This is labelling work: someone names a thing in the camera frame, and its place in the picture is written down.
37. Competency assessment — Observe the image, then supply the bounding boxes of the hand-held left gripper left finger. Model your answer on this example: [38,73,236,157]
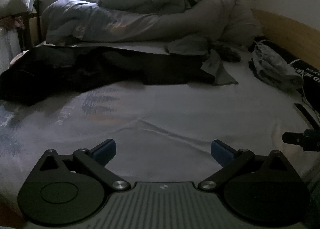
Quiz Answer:
[34,138,131,191]

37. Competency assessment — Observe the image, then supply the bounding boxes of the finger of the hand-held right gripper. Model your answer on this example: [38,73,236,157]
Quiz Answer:
[282,131,307,146]

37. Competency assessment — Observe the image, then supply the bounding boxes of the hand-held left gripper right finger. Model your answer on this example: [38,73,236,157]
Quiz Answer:
[198,139,298,191]

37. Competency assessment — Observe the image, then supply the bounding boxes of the grey drawstring sweatpants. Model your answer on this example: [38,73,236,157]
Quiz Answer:
[251,43,305,92]

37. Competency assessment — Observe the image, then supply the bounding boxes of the black pants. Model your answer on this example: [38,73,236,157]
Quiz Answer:
[0,45,216,107]

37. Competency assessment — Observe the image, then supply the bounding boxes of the black clothes rack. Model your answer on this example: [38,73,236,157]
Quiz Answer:
[0,0,44,44]

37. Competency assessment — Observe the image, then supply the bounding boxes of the printed bed sheet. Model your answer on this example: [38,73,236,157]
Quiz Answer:
[0,40,320,219]

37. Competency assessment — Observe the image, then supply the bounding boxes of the black white-printed garment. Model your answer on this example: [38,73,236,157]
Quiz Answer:
[248,39,320,113]

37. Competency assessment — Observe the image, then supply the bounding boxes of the grey t-shirt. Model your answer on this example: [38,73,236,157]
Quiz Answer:
[164,37,238,86]

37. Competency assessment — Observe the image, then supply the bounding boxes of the dark grey fluffy item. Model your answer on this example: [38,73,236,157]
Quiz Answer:
[211,43,241,63]

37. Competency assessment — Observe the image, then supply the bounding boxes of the wooden headboard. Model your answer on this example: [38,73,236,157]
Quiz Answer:
[250,8,320,71]

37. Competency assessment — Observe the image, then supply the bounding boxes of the blue-grey printed duvet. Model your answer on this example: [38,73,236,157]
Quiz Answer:
[41,0,225,47]

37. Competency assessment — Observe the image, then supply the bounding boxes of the white radiator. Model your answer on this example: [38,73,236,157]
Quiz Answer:
[0,28,22,74]

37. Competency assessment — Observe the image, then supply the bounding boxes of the wooden nightstand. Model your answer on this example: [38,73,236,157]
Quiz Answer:
[15,10,39,51]

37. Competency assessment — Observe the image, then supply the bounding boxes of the pink cloth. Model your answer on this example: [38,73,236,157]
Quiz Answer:
[6,16,25,29]

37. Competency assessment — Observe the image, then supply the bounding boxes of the quilted white pillow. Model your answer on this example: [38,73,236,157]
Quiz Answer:
[0,0,34,17]

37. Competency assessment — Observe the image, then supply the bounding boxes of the black flat strap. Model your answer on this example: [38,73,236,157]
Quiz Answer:
[294,103,320,129]

